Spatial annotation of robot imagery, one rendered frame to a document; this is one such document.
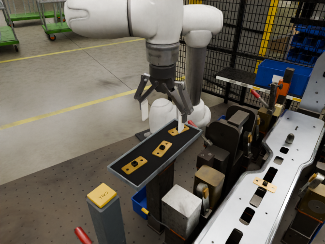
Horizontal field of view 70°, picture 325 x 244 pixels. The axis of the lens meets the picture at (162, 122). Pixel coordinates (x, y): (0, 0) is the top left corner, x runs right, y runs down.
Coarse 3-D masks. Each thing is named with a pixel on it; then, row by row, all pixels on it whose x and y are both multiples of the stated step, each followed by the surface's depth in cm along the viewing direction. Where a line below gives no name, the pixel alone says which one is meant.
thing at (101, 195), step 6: (102, 186) 68; (90, 192) 67; (96, 192) 66; (102, 192) 66; (108, 192) 66; (114, 192) 66; (90, 198) 65; (96, 198) 65; (102, 198) 65; (108, 198) 65; (96, 204) 64; (102, 204) 63
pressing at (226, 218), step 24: (288, 120) 127; (312, 120) 127; (264, 144) 109; (288, 144) 109; (312, 144) 109; (264, 168) 96; (288, 168) 96; (240, 192) 86; (288, 192) 87; (216, 216) 77; (240, 216) 78; (264, 216) 78; (216, 240) 71; (240, 240) 71; (264, 240) 71
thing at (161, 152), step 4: (160, 144) 84; (164, 144) 84; (168, 144) 84; (156, 148) 82; (160, 148) 81; (164, 148) 82; (168, 148) 82; (152, 152) 80; (156, 152) 80; (160, 152) 80; (164, 152) 80; (160, 156) 79
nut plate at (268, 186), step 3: (255, 177) 92; (255, 180) 91; (258, 180) 91; (261, 180) 91; (264, 180) 91; (255, 183) 89; (258, 183) 89; (261, 183) 89; (264, 183) 88; (267, 183) 88; (270, 183) 89; (261, 186) 88; (264, 186) 88; (267, 186) 88; (270, 186) 88; (273, 186) 88; (276, 186) 88; (267, 189) 87; (270, 189) 87; (273, 189) 87; (276, 189) 87; (273, 192) 86
